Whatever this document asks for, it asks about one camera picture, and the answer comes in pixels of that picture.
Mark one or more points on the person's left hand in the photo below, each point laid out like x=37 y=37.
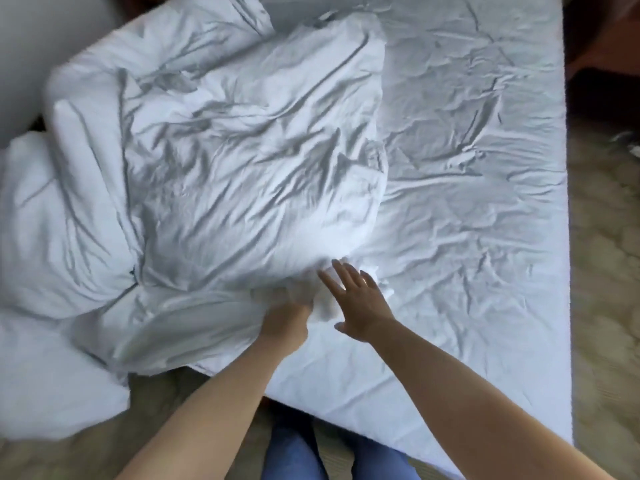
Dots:
x=285 y=327

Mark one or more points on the person's right hand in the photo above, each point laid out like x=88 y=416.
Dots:
x=365 y=309

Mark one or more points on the white bed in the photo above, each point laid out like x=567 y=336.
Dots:
x=475 y=194

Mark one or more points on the white duvet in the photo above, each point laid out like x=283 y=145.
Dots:
x=225 y=169

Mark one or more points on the person's right forearm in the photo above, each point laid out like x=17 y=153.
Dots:
x=475 y=409

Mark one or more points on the person's left forearm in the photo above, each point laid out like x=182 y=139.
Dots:
x=210 y=419

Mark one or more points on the person's blue jeans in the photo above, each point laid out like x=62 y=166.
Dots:
x=290 y=459

